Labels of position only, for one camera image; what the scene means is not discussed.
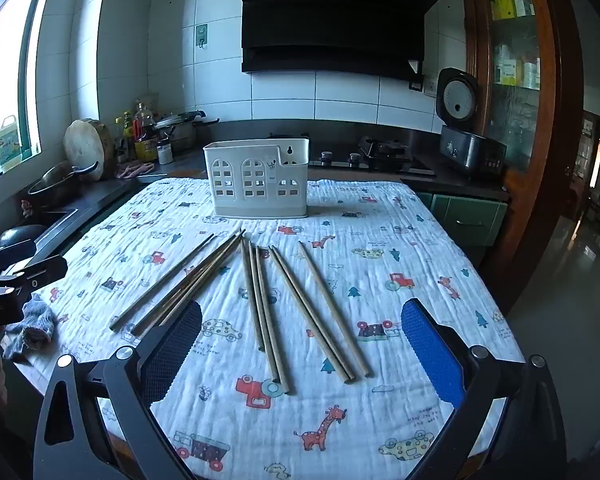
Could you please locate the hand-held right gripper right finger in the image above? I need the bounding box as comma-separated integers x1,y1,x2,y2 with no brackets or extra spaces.
401,298,568,480

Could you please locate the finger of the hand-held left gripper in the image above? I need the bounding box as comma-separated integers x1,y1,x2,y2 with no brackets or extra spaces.
12,256,68,291
0,241,37,273

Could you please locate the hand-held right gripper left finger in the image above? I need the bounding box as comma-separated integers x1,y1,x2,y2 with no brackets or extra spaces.
32,301,203,480

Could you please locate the pile of wooden chopsticks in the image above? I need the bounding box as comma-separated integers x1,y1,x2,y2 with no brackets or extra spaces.
109,228,372,395

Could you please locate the white plastic utensil holder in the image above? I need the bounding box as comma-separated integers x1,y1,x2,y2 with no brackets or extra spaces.
202,139,312,220

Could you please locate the black pan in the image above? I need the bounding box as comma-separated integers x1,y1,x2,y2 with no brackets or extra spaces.
0,226,36,251

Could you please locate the grey rag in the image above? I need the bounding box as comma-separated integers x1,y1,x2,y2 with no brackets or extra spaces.
3,294,57,359

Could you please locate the white printed table cloth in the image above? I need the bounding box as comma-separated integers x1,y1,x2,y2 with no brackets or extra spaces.
27,177,526,480

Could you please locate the clear detergent jug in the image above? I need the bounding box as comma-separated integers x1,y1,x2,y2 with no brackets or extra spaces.
0,115,22,171

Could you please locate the round wooden cutting board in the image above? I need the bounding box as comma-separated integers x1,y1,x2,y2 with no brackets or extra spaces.
63,119,112,182

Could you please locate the pink cloth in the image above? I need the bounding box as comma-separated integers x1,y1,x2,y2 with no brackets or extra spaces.
116,161,156,180

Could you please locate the green cabinet drawer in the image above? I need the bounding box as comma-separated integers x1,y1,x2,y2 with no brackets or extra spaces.
415,190,509,247

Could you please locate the small dark sauce bottle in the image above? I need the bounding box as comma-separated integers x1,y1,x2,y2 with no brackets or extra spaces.
113,117,127,162

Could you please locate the large cooking oil bottle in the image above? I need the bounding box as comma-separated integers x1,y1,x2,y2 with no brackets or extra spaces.
132,102,161,163

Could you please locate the steel pot with lid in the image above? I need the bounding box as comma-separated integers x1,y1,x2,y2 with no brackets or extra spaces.
155,110,221,155

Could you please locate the black rice cooker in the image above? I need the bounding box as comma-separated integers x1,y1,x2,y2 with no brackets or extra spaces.
435,67,508,176

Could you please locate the window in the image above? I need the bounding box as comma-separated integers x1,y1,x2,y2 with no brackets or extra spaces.
0,0,63,183

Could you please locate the wooden glass door cabinet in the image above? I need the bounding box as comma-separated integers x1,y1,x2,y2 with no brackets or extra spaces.
457,0,586,311

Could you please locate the black range hood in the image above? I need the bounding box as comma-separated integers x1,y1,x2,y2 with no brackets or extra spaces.
226,0,447,81

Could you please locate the steel wok with black handle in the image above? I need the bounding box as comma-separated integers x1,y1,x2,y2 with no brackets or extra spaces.
27,160,101,202

